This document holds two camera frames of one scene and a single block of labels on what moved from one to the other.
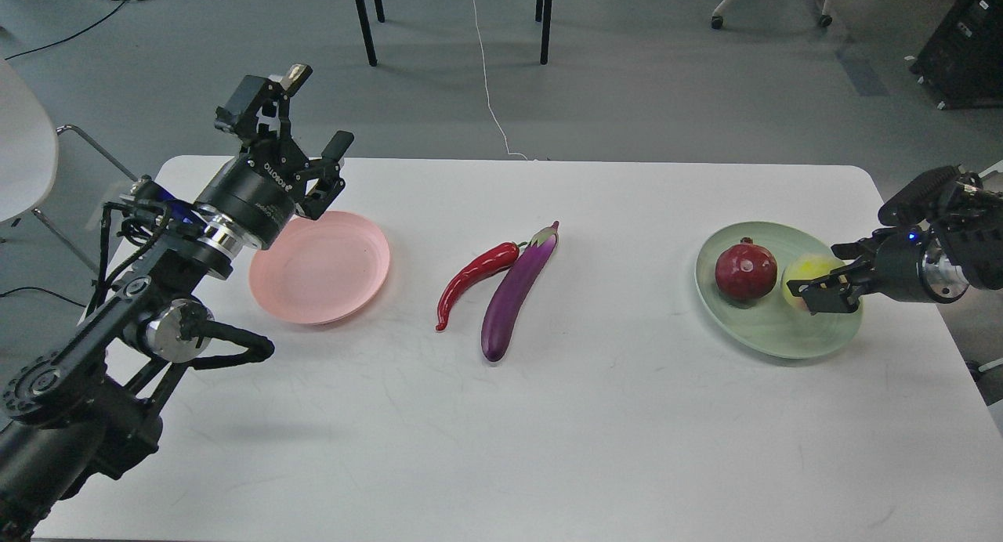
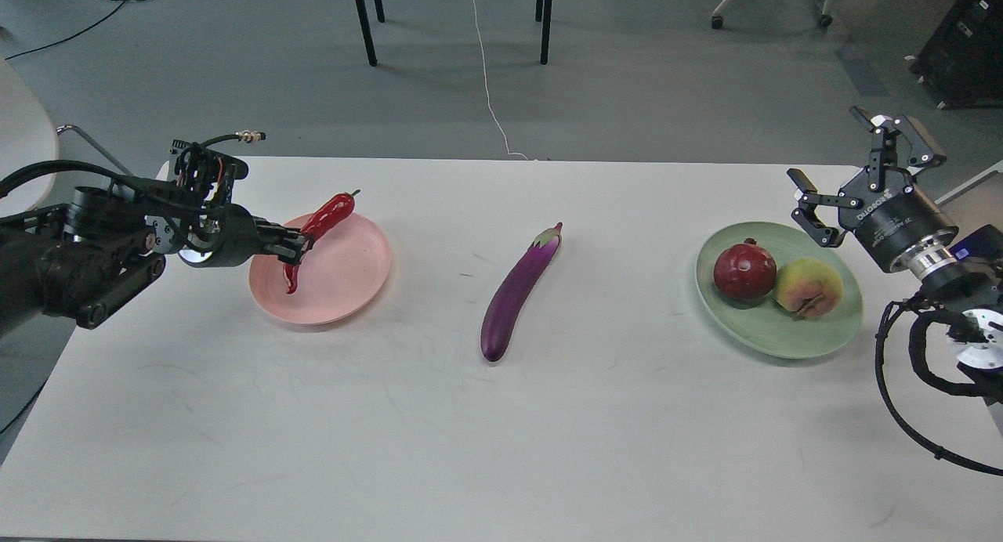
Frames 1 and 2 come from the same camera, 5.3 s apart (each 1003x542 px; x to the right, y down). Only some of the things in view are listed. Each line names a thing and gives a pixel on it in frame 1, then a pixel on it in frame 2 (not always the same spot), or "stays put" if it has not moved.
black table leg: x=546 y=20 stays put
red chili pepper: x=496 y=259 to x=327 y=218
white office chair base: x=826 y=19 stays put
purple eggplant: x=500 y=321 stays put
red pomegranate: x=746 y=270 stays put
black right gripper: x=896 y=274 to x=896 y=225
